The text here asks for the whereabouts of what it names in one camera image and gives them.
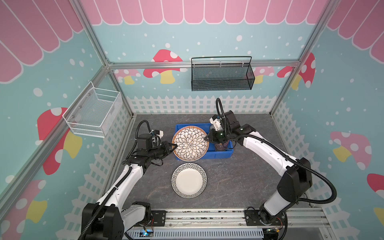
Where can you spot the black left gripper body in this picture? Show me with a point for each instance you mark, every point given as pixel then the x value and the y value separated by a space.
pixel 160 151

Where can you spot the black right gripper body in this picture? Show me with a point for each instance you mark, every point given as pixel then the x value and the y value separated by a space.
pixel 218 139

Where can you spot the red transparent plastic cup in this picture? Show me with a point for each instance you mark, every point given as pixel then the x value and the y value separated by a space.
pixel 221 147

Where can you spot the brown floral pattern plate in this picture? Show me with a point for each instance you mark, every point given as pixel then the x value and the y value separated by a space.
pixel 191 143

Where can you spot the white plate black rim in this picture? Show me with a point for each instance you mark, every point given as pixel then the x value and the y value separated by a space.
pixel 189 180

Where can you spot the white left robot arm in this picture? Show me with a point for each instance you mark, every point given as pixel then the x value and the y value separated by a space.
pixel 107 219

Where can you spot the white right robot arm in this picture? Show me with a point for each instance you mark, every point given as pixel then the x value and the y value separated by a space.
pixel 296 174

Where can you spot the blue plastic bin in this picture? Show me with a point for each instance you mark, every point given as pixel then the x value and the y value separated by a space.
pixel 211 153

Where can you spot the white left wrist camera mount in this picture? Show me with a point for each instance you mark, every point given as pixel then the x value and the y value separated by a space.
pixel 157 134

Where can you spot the black mesh wall basket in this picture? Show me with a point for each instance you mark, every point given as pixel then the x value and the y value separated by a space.
pixel 229 73

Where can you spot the white wire wall basket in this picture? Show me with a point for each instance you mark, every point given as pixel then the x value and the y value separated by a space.
pixel 93 112

